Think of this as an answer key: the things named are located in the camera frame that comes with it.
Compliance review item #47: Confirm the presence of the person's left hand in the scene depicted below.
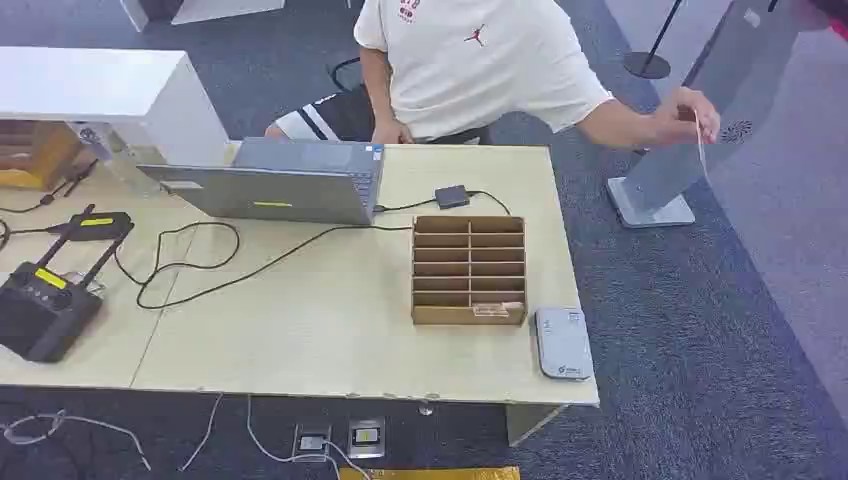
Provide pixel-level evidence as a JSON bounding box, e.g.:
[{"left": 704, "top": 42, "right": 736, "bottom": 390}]
[{"left": 651, "top": 86, "right": 722, "bottom": 148}]

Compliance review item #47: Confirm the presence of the person's right hand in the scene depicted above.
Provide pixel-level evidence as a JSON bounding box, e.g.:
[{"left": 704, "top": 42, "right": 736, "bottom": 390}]
[{"left": 370, "top": 117, "right": 416, "bottom": 146}]

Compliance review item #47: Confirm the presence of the grey kiosk stand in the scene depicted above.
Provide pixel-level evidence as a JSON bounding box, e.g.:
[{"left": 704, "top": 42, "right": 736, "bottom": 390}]
[{"left": 606, "top": 0, "right": 839, "bottom": 230}]

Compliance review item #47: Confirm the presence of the black chair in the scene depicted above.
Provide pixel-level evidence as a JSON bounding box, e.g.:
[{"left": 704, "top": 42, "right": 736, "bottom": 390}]
[{"left": 329, "top": 56, "right": 364, "bottom": 94}]

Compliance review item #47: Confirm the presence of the small black hub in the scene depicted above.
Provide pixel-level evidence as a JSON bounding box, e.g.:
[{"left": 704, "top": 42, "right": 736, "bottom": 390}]
[{"left": 434, "top": 184, "right": 472, "bottom": 211}]

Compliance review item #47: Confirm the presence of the person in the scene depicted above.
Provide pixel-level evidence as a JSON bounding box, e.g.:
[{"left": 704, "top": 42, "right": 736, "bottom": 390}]
[{"left": 264, "top": 0, "right": 722, "bottom": 150}]

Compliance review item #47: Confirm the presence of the grey laptop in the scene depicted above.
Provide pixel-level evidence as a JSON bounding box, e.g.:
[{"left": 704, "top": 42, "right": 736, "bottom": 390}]
[{"left": 137, "top": 137, "right": 386, "bottom": 227}]

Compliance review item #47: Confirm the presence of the wooden card box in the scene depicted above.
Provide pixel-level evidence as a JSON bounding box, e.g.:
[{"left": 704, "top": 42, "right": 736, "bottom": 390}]
[{"left": 410, "top": 215, "right": 529, "bottom": 327}]

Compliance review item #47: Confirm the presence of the white table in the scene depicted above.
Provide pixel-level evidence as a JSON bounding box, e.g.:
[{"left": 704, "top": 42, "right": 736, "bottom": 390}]
[{"left": 119, "top": 0, "right": 286, "bottom": 33}]

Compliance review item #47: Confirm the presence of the grey card reader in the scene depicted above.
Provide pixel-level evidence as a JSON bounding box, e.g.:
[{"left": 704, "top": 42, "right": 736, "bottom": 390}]
[{"left": 534, "top": 306, "right": 595, "bottom": 382}]

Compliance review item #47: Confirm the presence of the clear plastic bottle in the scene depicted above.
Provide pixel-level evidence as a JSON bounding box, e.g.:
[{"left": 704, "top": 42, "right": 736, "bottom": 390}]
[{"left": 69, "top": 121, "right": 164, "bottom": 197}]

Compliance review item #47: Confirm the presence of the black adapter with yellow label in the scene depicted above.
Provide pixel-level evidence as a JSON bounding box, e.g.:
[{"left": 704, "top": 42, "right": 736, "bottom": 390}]
[{"left": 47, "top": 211, "right": 134, "bottom": 242}]

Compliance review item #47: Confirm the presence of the steel floor socket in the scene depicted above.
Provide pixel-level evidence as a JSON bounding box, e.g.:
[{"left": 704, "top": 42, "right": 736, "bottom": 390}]
[{"left": 347, "top": 417, "right": 387, "bottom": 460}]

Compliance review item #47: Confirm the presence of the white cabinet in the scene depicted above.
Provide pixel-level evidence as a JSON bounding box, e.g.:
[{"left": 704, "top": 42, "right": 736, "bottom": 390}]
[{"left": 0, "top": 46, "right": 230, "bottom": 168}]

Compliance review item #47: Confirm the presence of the floor socket with plug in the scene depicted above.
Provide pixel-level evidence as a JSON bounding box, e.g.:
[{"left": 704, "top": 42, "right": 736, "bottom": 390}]
[{"left": 291, "top": 423, "right": 333, "bottom": 462}]

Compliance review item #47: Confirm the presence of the desk leg panel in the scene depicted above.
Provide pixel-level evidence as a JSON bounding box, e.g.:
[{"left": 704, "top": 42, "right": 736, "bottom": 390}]
[{"left": 506, "top": 404, "right": 568, "bottom": 446}]

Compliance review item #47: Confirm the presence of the yellow sheet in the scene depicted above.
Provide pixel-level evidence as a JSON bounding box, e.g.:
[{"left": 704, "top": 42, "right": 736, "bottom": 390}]
[{"left": 339, "top": 466, "right": 522, "bottom": 480}]

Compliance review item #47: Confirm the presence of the wooden crate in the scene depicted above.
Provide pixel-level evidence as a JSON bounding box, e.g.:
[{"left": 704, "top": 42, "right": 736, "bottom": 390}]
[{"left": 0, "top": 120, "right": 84, "bottom": 192}]

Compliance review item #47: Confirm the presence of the black remote controller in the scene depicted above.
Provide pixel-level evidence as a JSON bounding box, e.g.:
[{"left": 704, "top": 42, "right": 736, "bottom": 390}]
[{"left": 0, "top": 203, "right": 136, "bottom": 364}]

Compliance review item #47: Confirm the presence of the short black hub cable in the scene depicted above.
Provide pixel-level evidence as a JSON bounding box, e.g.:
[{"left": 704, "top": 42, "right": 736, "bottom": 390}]
[{"left": 372, "top": 195, "right": 439, "bottom": 215}]

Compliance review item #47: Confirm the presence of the thin black hub cable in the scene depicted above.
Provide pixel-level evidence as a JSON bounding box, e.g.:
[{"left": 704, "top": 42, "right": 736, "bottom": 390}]
[{"left": 466, "top": 190, "right": 513, "bottom": 218}]

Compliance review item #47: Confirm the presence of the long black cable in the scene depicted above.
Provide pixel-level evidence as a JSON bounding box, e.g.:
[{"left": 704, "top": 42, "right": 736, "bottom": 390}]
[{"left": 111, "top": 221, "right": 415, "bottom": 311}]

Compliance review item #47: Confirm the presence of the white cable to socket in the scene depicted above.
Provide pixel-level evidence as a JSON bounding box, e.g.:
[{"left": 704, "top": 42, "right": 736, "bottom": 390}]
[{"left": 246, "top": 396, "right": 372, "bottom": 480}]

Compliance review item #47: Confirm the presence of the black cable with plug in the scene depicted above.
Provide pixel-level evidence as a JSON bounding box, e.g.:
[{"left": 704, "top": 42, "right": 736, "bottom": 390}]
[{"left": 0, "top": 157, "right": 101, "bottom": 215}]

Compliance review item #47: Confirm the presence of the thin white floor cable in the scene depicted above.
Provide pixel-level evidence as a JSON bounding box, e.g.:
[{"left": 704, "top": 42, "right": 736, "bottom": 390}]
[{"left": 178, "top": 394, "right": 225, "bottom": 473}]

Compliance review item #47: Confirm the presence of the black adapter cable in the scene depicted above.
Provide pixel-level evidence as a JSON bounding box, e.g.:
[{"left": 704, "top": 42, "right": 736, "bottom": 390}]
[{"left": 0, "top": 218, "right": 68, "bottom": 254}]

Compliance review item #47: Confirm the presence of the looped white floor cable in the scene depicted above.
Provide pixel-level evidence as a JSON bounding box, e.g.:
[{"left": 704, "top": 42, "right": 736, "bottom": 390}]
[{"left": 0, "top": 410, "right": 152, "bottom": 473}]

